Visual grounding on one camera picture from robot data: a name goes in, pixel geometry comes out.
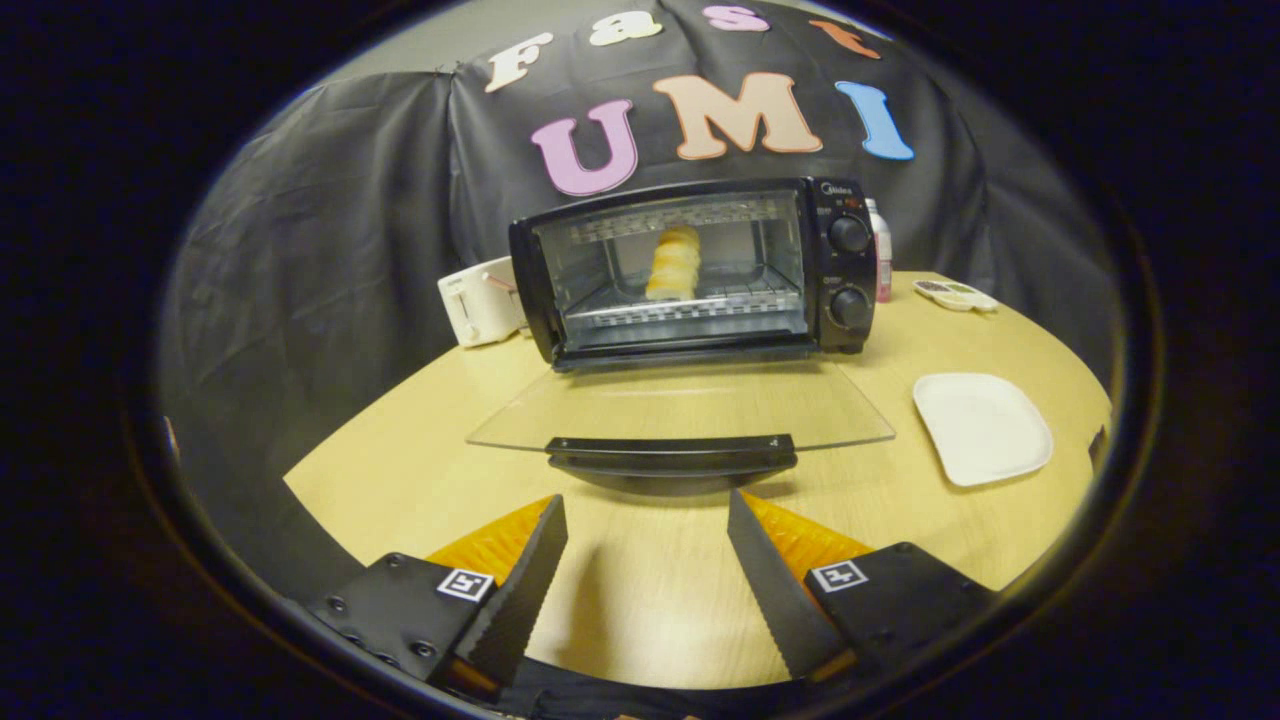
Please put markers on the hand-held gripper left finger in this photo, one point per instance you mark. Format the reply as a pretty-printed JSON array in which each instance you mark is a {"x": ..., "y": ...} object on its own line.
[{"x": 520, "y": 595}]

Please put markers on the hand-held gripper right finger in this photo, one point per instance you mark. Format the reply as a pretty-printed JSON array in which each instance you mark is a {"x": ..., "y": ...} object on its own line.
[{"x": 770, "y": 590}]

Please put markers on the black toaster oven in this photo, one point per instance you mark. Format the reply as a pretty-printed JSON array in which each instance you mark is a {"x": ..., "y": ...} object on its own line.
[{"x": 690, "y": 300}]

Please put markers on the golden bread roll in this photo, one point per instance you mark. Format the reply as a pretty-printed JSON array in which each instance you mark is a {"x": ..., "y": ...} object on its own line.
[{"x": 674, "y": 262}]

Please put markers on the white pop-up toaster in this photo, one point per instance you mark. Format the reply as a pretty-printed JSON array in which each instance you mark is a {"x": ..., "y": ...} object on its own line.
[{"x": 480, "y": 300}]

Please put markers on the white square plate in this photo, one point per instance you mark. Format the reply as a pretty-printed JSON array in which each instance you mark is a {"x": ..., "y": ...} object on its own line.
[{"x": 980, "y": 425}]

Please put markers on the small white paint palette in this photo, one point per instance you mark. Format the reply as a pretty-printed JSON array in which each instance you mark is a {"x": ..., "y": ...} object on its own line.
[{"x": 955, "y": 294}]

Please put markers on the pink drink bottle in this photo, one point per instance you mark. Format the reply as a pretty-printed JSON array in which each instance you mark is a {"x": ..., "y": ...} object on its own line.
[{"x": 882, "y": 250}]

